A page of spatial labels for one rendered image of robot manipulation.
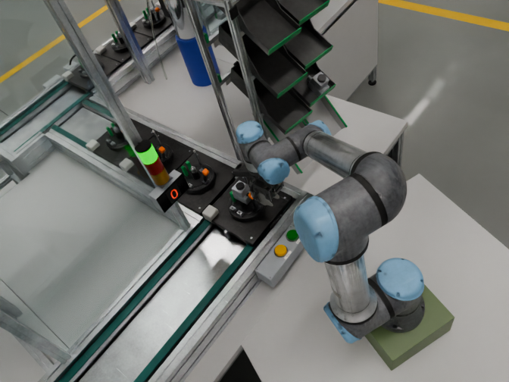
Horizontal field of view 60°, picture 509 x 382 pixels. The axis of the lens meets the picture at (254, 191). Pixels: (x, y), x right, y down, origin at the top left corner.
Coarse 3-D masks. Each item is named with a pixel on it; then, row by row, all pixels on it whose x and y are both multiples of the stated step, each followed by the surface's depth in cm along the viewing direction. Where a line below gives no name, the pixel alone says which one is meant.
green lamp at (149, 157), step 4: (152, 148) 128; (136, 152) 128; (144, 152) 127; (148, 152) 128; (152, 152) 129; (156, 152) 131; (140, 156) 128; (144, 156) 128; (148, 156) 128; (152, 156) 129; (156, 156) 131; (144, 160) 129; (148, 160) 129; (152, 160) 130
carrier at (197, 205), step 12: (192, 156) 185; (204, 156) 184; (180, 168) 182; (192, 168) 170; (204, 168) 177; (216, 168) 178; (228, 168) 177; (192, 180) 174; (216, 180) 174; (228, 180) 173; (192, 192) 172; (204, 192) 172; (216, 192) 171; (192, 204) 169; (204, 204) 168
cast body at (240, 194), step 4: (236, 184) 154; (240, 184) 154; (244, 184) 155; (232, 188) 155; (236, 188) 154; (240, 188) 153; (244, 188) 154; (248, 188) 156; (236, 192) 154; (240, 192) 153; (244, 192) 154; (248, 192) 156; (236, 196) 157; (240, 196) 155; (244, 196) 156; (240, 200) 158; (244, 200) 155; (248, 200) 156
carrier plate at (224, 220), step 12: (240, 180) 172; (228, 192) 170; (216, 204) 167; (276, 204) 161; (288, 204) 162; (216, 216) 164; (228, 216) 162; (264, 216) 159; (276, 216) 159; (228, 228) 159; (240, 228) 158; (252, 228) 157; (264, 228) 156; (252, 240) 154
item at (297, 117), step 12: (240, 72) 157; (240, 84) 153; (264, 96) 156; (288, 96) 156; (264, 108) 150; (276, 108) 154; (288, 108) 155; (300, 108) 155; (276, 120) 153; (288, 120) 153; (300, 120) 151; (288, 132) 151
